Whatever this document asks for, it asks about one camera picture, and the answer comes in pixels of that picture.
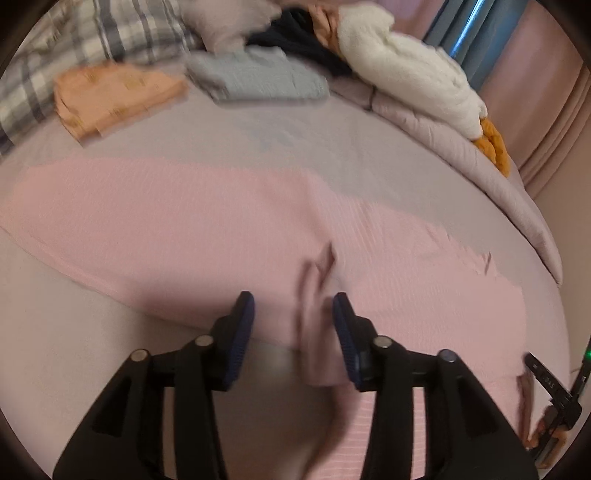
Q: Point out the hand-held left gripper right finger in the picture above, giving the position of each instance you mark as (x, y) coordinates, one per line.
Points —
(346, 341)

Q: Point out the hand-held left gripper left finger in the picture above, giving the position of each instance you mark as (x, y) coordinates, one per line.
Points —
(240, 341)

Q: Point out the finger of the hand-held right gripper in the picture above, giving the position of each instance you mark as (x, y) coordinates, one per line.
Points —
(549, 378)

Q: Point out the pink ribbed garment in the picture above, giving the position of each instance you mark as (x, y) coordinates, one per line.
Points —
(184, 230)

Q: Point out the bed with grey sheet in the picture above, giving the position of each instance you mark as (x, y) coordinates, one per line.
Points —
(323, 138)

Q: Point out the mustard yellow plush cloth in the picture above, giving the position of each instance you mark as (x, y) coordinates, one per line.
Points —
(496, 147)

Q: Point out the folded grey-blue garment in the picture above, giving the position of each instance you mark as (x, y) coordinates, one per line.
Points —
(258, 76)

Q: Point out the folded orange garment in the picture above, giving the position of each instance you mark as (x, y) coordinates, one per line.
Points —
(111, 92)

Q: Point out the white fleece blanket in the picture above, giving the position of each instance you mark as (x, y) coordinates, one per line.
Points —
(406, 64)

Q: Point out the pink curtain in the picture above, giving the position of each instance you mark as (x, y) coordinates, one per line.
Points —
(545, 92)

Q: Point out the dark navy cloth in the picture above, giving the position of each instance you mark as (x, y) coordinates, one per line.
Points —
(295, 37)

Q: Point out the tan cloth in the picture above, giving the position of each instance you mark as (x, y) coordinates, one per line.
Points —
(325, 23)

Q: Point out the beige cloth at top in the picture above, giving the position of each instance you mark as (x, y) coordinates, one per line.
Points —
(217, 23)

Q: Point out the blue curtain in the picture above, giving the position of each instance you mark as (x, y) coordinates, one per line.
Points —
(457, 23)

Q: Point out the plaid pillow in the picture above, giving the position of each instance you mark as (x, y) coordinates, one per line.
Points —
(92, 32)

